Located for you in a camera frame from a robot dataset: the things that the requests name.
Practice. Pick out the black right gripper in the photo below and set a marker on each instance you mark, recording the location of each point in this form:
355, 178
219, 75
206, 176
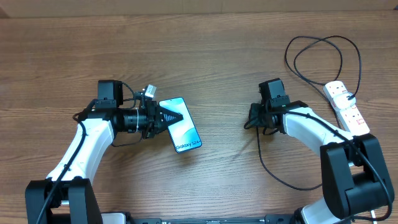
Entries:
254, 110

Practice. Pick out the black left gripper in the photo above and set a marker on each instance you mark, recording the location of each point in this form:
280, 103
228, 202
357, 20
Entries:
155, 124

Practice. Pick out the Samsung Galaxy smartphone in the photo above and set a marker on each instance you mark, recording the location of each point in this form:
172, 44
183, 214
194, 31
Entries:
184, 134

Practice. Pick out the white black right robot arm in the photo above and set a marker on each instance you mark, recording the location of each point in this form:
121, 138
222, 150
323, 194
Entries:
355, 180

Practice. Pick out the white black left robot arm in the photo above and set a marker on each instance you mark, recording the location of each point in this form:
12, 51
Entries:
66, 195

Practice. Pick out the white charger adapter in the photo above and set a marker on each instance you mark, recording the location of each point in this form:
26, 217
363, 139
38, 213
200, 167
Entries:
343, 101

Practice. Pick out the white power strip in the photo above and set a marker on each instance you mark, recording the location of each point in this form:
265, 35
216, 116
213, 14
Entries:
350, 118

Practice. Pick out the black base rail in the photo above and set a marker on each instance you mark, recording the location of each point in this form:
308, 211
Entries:
202, 221

